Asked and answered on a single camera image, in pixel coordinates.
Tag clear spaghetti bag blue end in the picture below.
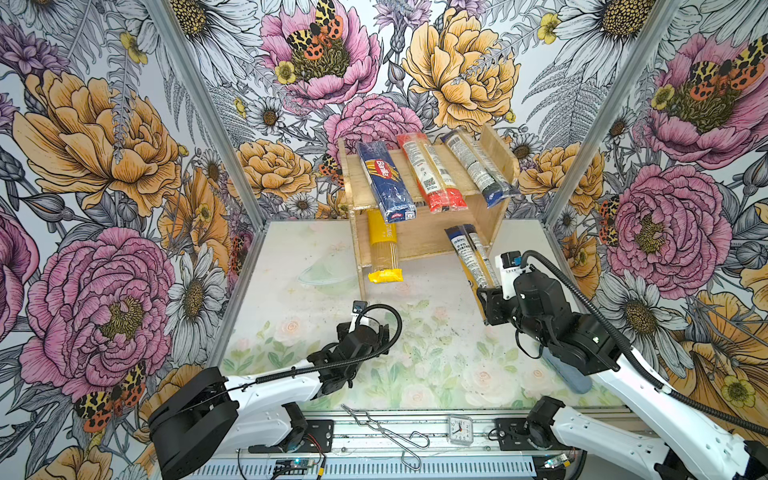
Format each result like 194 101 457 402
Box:
445 224 500 322

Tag yellow Pastatime spaghetti bag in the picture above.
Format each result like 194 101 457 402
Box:
366 209 404 284

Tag red spaghetti bag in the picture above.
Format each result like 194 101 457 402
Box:
397 132 468 213

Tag blue Barilla spaghetti box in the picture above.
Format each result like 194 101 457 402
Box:
356 141 417 224

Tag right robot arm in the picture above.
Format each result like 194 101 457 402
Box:
476 268 767 479

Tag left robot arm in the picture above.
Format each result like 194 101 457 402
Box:
148 317 402 479

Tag wooden two-tier shelf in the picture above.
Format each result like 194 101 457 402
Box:
337 139 510 300

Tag metal tongs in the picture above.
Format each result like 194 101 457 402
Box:
341 404 431 471

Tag small white clock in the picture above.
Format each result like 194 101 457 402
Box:
447 415 474 446

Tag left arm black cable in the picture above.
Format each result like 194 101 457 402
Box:
149 302 404 421

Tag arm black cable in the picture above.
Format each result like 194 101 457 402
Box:
149 302 404 421
521 250 768 437

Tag grey handled tool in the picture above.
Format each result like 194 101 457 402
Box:
542 348 593 394

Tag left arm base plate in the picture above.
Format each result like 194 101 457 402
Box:
247 419 335 454

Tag aluminium front rail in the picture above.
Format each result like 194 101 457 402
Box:
149 409 679 480

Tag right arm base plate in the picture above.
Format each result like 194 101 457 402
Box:
494 417 549 451

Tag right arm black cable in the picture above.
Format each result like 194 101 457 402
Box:
521 250 768 437

